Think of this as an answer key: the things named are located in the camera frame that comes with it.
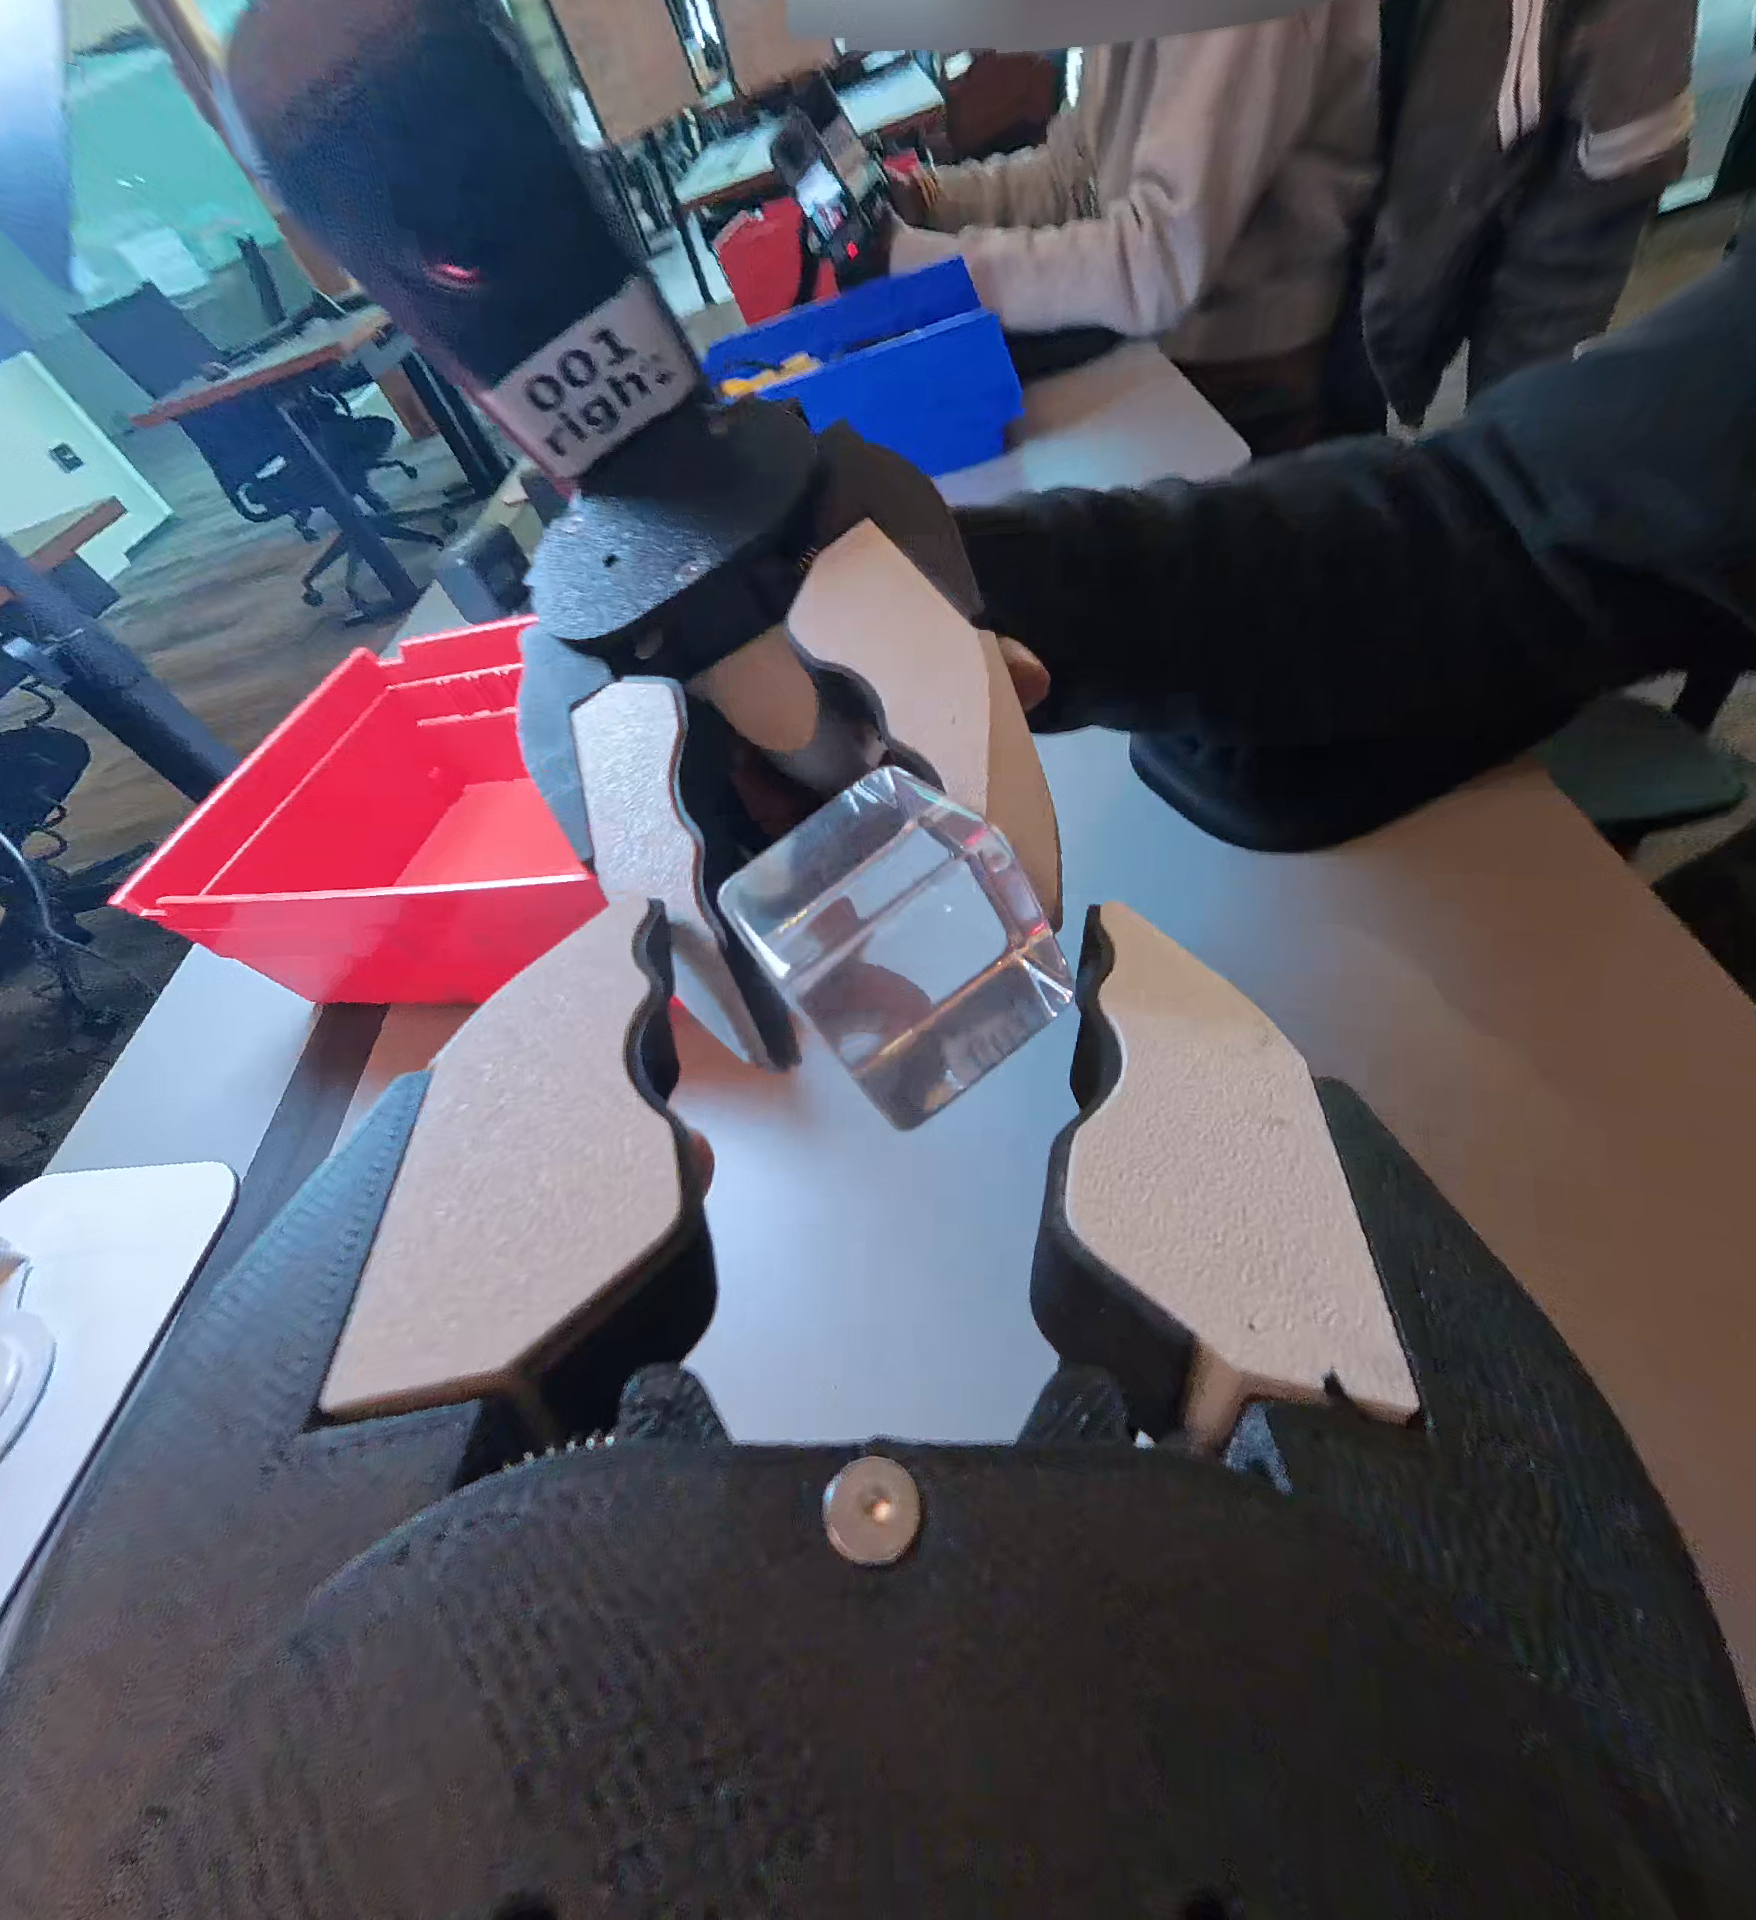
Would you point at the black slanted pole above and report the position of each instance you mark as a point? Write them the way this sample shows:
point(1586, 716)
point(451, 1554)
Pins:
point(83, 645)

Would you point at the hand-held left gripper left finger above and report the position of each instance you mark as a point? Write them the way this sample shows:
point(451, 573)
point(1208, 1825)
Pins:
point(518, 1200)

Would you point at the person's right forearm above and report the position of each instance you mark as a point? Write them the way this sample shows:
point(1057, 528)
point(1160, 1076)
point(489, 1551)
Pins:
point(1418, 599)

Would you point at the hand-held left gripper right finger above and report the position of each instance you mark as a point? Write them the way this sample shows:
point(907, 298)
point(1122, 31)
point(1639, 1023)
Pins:
point(1222, 1200)

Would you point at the phone on stand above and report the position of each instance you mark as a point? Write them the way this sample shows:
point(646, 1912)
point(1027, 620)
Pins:
point(826, 187)

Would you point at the person's right hand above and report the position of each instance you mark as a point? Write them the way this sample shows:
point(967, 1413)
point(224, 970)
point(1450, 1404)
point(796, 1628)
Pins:
point(1024, 675)

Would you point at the blue plastic bin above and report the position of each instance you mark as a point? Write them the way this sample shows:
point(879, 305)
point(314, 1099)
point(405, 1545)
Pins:
point(907, 390)

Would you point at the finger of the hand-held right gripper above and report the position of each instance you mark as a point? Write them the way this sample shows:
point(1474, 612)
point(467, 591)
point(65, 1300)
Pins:
point(955, 705)
point(631, 781)

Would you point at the white board with rounded corners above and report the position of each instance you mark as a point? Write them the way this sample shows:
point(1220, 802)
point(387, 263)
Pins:
point(97, 1275)

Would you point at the wooden top desk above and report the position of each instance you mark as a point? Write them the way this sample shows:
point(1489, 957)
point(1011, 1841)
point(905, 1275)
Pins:
point(263, 368)

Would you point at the clear acrylic cube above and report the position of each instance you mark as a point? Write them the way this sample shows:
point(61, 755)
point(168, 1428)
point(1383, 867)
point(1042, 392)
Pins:
point(894, 929)

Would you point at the red open plastic bin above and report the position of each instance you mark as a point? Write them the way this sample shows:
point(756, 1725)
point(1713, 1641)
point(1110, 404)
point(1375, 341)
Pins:
point(368, 840)

